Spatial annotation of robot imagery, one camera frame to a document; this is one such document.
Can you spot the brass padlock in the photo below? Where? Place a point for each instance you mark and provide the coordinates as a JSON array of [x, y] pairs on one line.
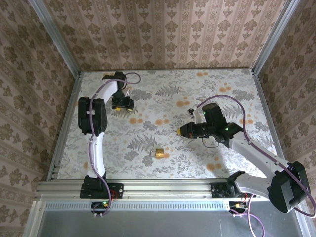
[[160, 153]]

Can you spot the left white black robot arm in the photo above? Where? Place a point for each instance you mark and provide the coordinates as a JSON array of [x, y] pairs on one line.
[[98, 153]]

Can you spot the right small circuit board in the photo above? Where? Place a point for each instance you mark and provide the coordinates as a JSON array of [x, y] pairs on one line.
[[233, 205]]

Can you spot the small circuit board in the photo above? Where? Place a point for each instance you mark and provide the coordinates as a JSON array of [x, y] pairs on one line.
[[233, 205], [98, 205]]

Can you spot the grey metal panel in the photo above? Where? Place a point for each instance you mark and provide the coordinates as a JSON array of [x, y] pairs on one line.
[[160, 224]]

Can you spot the left small circuit board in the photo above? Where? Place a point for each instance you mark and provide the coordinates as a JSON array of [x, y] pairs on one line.
[[98, 205]]

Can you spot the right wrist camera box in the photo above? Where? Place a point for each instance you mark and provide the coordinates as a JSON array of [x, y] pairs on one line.
[[198, 116]]

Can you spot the left aluminium side rail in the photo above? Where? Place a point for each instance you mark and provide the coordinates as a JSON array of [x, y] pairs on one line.
[[66, 123]]

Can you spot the aluminium side rail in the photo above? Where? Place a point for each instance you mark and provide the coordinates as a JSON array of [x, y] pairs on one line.
[[66, 123], [272, 128]]

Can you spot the right aluminium side rail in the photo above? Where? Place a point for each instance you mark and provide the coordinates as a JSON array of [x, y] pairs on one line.
[[272, 128]]

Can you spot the aluminium front rail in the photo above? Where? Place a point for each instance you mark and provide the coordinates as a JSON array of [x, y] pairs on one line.
[[160, 188]]

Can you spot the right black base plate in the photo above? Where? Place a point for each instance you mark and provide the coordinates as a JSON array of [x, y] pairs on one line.
[[217, 191]]

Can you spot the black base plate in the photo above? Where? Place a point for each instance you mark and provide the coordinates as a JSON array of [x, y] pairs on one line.
[[118, 191], [217, 191]]

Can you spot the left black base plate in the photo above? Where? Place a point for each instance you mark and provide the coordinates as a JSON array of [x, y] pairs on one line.
[[118, 191]]

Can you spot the left aluminium corner post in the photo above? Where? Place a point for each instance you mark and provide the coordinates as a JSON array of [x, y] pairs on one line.
[[57, 39]]

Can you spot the aluminium corner post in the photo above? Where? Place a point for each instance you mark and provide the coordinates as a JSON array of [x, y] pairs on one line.
[[57, 39], [274, 37]]

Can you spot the right aluminium corner post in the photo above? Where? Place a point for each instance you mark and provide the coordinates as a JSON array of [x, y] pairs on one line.
[[274, 37]]

